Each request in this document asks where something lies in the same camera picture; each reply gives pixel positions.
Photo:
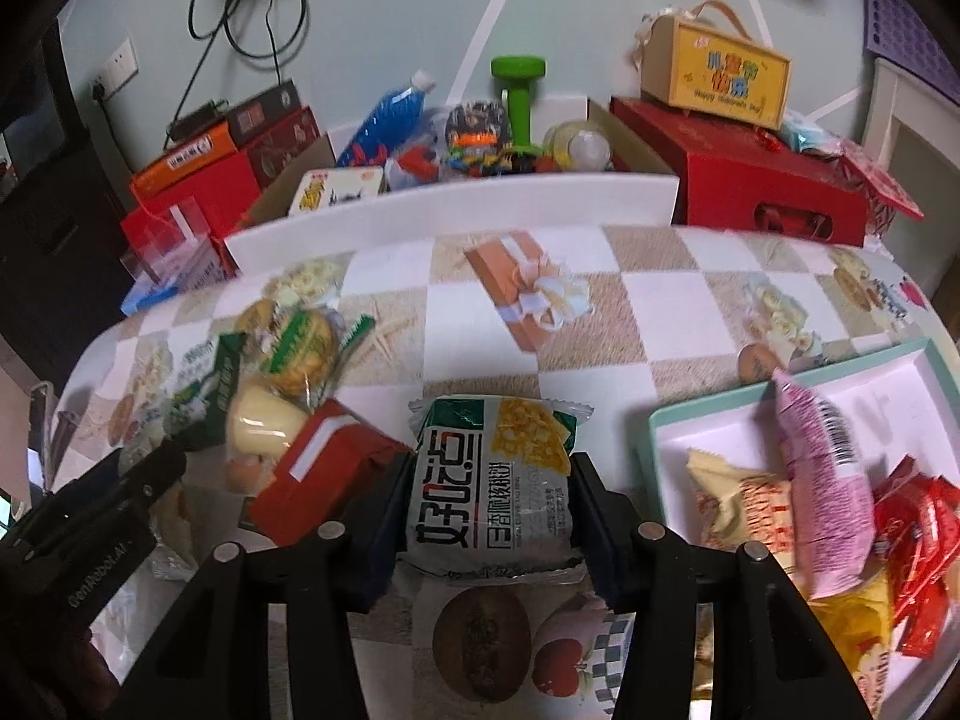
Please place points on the smartphone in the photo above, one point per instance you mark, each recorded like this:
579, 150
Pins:
41, 408

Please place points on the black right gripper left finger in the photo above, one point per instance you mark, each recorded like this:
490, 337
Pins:
208, 657

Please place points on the red patterned bag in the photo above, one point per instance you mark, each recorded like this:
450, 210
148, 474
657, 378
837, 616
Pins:
885, 197

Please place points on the white wall socket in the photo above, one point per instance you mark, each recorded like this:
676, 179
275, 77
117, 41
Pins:
118, 70

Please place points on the colourful toy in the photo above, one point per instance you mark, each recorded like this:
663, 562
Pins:
478, 141

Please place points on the white cardboard box of toys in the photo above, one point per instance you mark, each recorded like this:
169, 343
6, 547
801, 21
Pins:
644, 194

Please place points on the large red gift box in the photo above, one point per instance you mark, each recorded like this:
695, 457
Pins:
733, 176

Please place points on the orange flat box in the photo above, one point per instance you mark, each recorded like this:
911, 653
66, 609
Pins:
235, 128

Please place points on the clear round jar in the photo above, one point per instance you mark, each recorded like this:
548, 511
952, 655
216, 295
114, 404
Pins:
578, 146

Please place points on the green dumbbell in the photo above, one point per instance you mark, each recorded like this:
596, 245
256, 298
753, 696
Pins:
517, 75

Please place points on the small red pastry packet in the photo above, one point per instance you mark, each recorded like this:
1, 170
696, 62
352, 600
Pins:
336, 458

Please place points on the small yellow cake packet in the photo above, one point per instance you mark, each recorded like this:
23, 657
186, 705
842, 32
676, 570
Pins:
262, 423

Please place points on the clear plastic container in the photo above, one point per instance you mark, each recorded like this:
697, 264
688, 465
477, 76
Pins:
175, 247

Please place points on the orange yellow chip packet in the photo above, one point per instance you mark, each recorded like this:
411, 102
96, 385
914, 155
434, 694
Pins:
737, 505

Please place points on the yellow gift box with handle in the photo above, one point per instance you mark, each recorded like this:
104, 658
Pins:
703, 59

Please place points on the blue water bottle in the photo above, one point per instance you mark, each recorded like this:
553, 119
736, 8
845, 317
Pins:
390, 123

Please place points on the black cabinet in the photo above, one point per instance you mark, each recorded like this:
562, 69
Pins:
62, 275

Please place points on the white green corn snack packet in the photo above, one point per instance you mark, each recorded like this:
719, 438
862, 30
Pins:
490, 501

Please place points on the pink striped snack packet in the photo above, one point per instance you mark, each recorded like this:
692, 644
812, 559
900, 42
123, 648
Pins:
833, 509

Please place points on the red box under orange box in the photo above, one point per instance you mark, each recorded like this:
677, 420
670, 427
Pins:
226, 189

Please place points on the beige printed snack packet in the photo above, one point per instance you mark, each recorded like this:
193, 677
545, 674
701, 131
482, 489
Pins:
173, 558

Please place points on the yellow translucent snack bag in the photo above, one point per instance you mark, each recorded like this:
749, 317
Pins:
859, 622

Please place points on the yellow card box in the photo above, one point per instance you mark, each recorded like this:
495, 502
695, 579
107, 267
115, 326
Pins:
323, 188

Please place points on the green label cookie packet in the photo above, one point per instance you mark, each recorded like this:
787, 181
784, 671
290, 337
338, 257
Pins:
310, 353

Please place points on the teal rimmed white tray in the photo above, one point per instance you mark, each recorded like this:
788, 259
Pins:
900, 401

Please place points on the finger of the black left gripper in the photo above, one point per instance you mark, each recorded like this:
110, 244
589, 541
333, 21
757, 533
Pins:
67, 558

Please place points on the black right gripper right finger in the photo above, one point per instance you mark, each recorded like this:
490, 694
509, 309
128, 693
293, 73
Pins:
772, 657

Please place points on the red Pure Kiss snack packet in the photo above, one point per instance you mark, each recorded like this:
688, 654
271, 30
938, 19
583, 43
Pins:
916, 536

